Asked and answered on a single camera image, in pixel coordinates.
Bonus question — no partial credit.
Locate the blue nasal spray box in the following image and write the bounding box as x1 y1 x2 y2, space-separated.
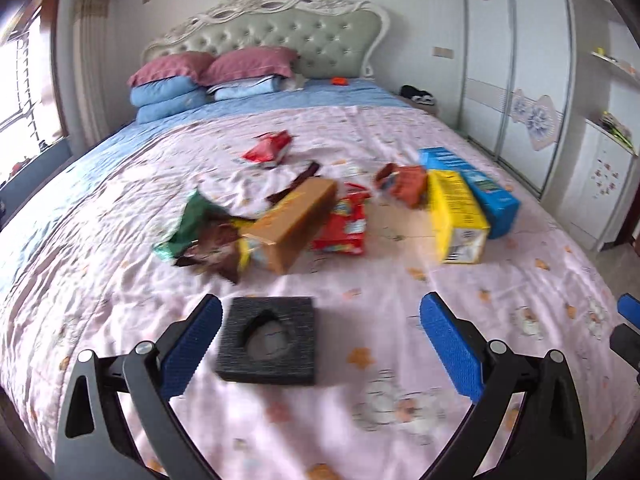
419 148 520 240

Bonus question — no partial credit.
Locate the brown yellow snack wrapper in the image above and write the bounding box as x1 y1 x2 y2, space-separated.
175 217 254 285

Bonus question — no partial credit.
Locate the orange knitted sock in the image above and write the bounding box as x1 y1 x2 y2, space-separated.
374 162 427 209

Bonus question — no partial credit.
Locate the green snack wrapper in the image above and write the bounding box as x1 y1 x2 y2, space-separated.
153 190 227 261

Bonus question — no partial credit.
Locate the long brown cardboard box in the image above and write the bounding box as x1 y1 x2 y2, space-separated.
241 177 337 275

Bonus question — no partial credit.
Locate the red snack bag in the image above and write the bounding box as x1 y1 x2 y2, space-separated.
242 130 293 169
311 183 371 256

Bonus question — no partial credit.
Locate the white low cabinet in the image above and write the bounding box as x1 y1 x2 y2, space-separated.
567 119 638 250

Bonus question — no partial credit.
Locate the yellow carton box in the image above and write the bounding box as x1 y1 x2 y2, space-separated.
427 169 490 264

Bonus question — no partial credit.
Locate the black foam block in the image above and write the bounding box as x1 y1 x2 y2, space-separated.
215 297 316 386

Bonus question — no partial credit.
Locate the white sliding wardrobe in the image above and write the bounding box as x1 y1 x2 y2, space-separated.
461 0 572 195

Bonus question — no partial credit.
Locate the red snack bag flat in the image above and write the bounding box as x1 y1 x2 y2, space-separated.
311 183 371 256

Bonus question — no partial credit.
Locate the black white clothes pile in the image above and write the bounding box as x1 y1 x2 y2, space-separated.
399 84 437 106

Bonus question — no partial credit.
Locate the pink printed quilt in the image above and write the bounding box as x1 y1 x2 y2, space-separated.
1 105 639 479

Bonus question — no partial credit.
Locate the dark maroon sock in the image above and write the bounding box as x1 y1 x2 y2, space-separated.
266 160 321 206

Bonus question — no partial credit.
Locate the folded blue duvet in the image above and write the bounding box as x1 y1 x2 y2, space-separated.
130 76 208 124

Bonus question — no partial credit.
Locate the small orange object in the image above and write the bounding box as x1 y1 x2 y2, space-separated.
331 77 349 86

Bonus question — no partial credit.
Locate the left pink pillow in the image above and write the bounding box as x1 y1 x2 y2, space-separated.
128 51 216 88

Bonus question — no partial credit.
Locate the pink pillow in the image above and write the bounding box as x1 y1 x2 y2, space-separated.
198 47 299 87
128 51 216 88

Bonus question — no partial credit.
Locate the green tufted headboard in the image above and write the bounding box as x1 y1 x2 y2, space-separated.
141 0 390 79

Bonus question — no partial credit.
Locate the folded light blue blanket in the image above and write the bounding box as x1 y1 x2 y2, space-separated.
206 75 282 102

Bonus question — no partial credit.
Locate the right pink pillow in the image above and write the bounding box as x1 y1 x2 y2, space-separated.
198 47 299 87

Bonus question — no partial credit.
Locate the beige curtain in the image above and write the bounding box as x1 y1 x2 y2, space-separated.
73 0 110 148

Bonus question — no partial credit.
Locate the white wall shelf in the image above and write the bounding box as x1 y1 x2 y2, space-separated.
591 51 639 86

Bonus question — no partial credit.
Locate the window with wooden frame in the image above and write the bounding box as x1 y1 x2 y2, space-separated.
1 0 67 182

